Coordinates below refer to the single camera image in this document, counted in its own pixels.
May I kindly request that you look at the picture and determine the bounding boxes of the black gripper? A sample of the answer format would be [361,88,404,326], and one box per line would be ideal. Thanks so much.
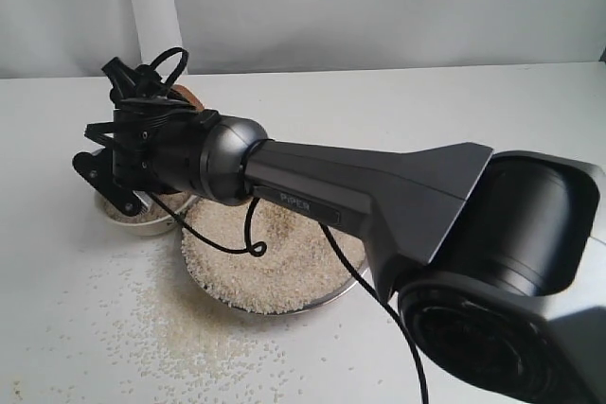
[113,97,221,194]

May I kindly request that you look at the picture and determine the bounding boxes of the brown wooden cup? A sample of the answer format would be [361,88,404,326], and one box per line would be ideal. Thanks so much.
[172,84,205,111]

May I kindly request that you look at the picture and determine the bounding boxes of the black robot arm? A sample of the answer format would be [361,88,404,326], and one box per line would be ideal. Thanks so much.
[110,90,605,403]

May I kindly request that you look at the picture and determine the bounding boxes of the white ceramic bowl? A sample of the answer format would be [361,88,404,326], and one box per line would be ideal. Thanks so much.
[94,192,196,237]

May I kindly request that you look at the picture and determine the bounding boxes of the rice heap in tray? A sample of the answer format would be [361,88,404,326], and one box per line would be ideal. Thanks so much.
[182,198,365,314]

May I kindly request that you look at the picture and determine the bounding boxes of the spilled rice on table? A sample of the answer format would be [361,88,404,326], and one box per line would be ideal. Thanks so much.
[70,242,399,404]

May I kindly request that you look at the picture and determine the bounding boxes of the round steel tray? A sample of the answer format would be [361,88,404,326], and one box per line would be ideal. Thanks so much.
[180,195,370,315]

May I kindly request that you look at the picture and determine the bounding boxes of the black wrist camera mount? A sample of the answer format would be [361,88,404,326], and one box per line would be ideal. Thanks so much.
[72,148,152,217]

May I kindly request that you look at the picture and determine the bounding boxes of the white vertical post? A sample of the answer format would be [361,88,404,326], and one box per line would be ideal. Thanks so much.
[131,0,183,63]

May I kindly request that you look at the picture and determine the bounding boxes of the black cable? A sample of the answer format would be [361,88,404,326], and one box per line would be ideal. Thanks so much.
[84,46,430,404]

